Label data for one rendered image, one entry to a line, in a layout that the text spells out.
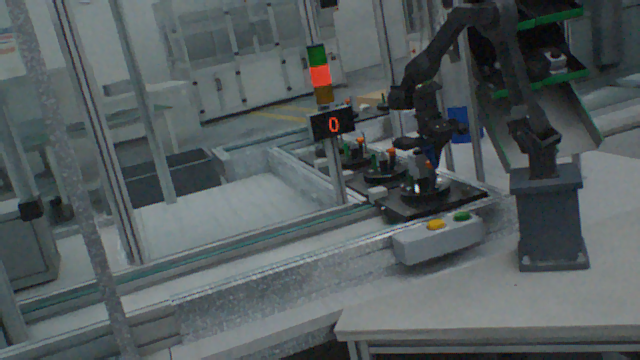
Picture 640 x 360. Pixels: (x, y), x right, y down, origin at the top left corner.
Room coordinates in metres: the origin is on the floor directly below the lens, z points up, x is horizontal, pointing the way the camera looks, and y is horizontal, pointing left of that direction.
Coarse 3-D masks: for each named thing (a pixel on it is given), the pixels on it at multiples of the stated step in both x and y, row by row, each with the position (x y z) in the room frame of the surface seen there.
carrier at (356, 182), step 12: (372, 156) 1.90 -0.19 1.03; (384, 156) 1.86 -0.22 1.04; (396, 156) 1.91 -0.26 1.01; (372, 168) 1.92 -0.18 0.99; (384, 168) 1.86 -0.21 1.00; (396, 168) 1.86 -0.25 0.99; (348, 180) 1.91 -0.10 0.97; (360, 180) 1.88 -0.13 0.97; (372, 180) 1.82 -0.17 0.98; (384, 180) 1.80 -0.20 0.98; (396, 180) 1.80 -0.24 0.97; (360, 192) 1.76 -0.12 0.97
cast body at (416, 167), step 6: (414, 150) 1.63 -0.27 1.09; (420, 150) 1.62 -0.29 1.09; (408, 156) 1.64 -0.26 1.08; (414, 156) 1.61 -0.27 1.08; (420, 156) 1.61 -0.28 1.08; (408, 162) 1.64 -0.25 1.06; (414, 162) 1.61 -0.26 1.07; (420, 162) 1.60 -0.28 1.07; (408, 168) 1.65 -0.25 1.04; (414, 168) 1.61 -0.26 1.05; (420, 168) 1.59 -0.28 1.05; (426, 168) 1.60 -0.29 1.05; (414, 174) 1.62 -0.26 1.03; (420, 174) 1.59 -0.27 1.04; (426, 174) 1.59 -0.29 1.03
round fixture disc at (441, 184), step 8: (408, 184) 1.68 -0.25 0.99; (416, 184) 1.66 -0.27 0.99; (440, 184) 1.62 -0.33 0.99; (448, 184) 1.60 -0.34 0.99; (400, 192) 1.62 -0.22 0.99; (416, 192) 1.59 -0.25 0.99; (424, 192) 1.58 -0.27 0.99; (432, 192) 1.56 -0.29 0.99; (440, 192) 1.56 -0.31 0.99; (448, 192) 1.58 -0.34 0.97; (408, 200) 1.58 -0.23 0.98; (416, 200) 1.56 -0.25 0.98; (424, 200) 1.56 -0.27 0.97; (432, 200) 1.56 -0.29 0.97
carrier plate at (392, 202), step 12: (456, 180) 1.68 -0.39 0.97; (396, 192) 1.69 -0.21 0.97; (456, 192) 1.58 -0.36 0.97; (468, 192) 1.56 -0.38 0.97; (480, 192) 1.54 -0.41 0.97; (384, 204) 1.61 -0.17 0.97; (396, 204) 1.58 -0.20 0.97; (408, 204) 1.56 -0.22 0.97; (420, 204) 1.55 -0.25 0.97; (432, 204) 1.53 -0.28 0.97; (444, 204) 1.51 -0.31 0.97; (396, 216) 1.53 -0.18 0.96; (408, 216) 1.48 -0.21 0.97; (420, 216) 1.49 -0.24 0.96
